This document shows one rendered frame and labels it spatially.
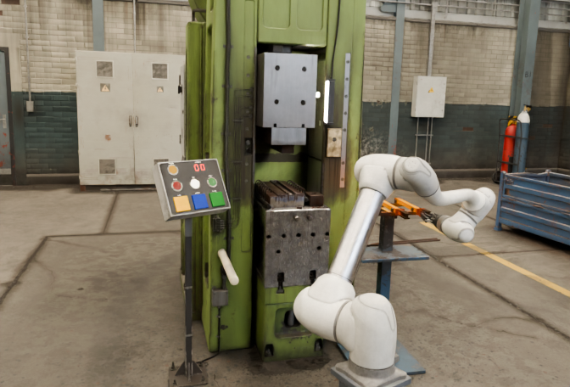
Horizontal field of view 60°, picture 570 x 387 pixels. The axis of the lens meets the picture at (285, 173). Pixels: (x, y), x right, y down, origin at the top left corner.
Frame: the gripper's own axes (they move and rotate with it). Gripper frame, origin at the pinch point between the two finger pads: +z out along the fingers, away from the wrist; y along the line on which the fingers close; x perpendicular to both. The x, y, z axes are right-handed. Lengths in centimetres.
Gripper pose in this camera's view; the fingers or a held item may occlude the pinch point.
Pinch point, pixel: (424, 213)
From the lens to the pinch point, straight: 275.6
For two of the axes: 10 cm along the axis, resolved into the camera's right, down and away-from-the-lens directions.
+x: 0.3, -9.9, -1.6
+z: -2.0, -1.6, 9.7
